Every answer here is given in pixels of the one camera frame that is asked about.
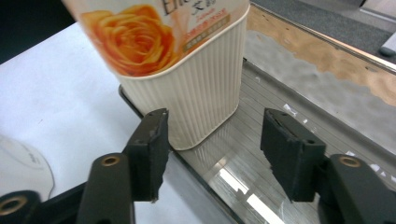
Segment white bottle with blue pump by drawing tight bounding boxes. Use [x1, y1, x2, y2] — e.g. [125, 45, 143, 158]
[0, 133, 56, 202]

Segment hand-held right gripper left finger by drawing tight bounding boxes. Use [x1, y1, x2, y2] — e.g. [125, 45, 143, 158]
[122, 107, 171, 203]

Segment black curtain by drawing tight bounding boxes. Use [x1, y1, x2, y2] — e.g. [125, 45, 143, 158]
[0, 0, 77, 65]

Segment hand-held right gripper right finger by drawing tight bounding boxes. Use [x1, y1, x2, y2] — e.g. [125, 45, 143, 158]
[260, 107, 327, 203]

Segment cream ribbed pump bottle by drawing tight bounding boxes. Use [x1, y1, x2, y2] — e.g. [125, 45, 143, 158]
[61, 0, 251, 151]

